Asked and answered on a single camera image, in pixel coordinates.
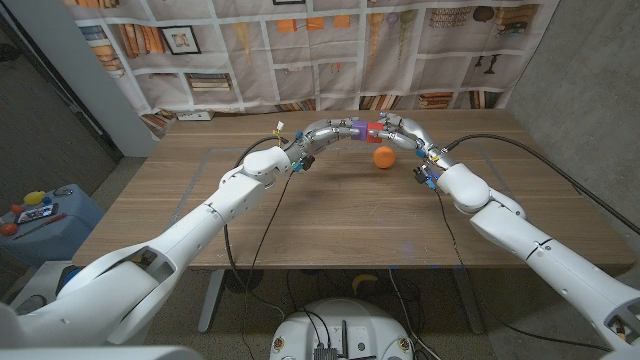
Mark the grey table leg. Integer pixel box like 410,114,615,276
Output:
452,267,486,335

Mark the yellow banana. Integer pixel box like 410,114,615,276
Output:
351,272,380,295

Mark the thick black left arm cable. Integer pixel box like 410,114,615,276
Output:
223,135,287,321

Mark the black round fan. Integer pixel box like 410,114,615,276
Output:
223,268,265,295

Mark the white table leg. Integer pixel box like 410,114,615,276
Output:
197,268,226,335

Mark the white robot torso edge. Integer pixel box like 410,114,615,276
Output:
0,344,204,360

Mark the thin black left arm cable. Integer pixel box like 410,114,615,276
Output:
241,171,296,360

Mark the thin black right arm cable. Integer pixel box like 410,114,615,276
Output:
433,189,615,354

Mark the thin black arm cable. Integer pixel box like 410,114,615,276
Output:
433,189,615,354
241,171,296,360

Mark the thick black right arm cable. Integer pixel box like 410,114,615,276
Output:
443,133,640,236

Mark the red screwdriver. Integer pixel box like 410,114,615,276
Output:
12,212,68,242

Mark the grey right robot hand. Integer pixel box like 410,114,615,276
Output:
378,111,457,192

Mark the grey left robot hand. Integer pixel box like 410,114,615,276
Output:
284,117,361,174

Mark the white power strip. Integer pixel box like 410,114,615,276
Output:
176,110,216,122

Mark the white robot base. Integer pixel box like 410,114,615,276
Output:
268,298,415,360

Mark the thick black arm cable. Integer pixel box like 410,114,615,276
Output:
223,135,287,321
443,133,640,236

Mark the printed bookshelf backdrop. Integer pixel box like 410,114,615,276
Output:
63,0,561,139

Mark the orange ball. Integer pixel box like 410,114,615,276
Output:
372,145,397,170

